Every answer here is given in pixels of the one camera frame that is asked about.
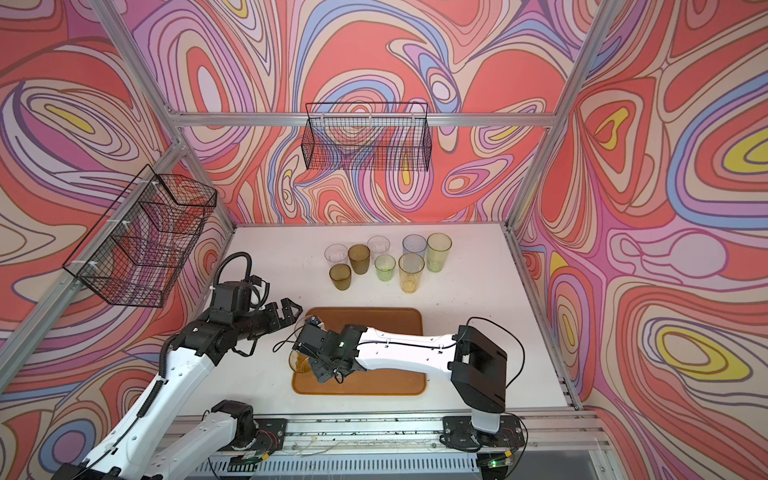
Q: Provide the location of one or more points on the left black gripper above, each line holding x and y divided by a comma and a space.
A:
288, 317

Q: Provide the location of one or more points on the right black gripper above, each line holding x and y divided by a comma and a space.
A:
321, 374

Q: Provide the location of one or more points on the yellow short plastic glass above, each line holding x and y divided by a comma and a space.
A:
299, 363

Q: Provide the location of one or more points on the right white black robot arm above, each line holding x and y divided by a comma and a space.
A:
474, 364

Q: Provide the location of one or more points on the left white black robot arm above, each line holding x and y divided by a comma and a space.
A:
186, 359

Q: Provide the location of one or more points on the brown short glass front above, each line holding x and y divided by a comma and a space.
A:
340, 275

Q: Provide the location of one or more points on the brown tall glass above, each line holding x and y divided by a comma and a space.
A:
359, 257

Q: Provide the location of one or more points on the green short glass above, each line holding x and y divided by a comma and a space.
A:
385, 265

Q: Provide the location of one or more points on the clear glass back centre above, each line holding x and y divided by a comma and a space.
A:
378, 245

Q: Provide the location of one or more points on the yellow tall glass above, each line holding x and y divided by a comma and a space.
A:
411, 266

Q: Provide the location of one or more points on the bluish clear tall glass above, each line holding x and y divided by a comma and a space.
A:
414, 244

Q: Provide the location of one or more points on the green tall glass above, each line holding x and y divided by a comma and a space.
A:
438, 248

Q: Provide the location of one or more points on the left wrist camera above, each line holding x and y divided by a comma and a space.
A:
232, 296

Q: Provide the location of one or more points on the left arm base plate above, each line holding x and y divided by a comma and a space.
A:
268, 436

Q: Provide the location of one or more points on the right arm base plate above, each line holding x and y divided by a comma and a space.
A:
459, 434

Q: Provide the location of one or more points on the left black wire basket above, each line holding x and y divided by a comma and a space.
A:
159, 219

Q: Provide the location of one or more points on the black wire basket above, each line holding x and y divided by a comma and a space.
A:
159, 219
367, 136

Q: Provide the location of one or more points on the back black wire basket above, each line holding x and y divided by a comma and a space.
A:
367, 136

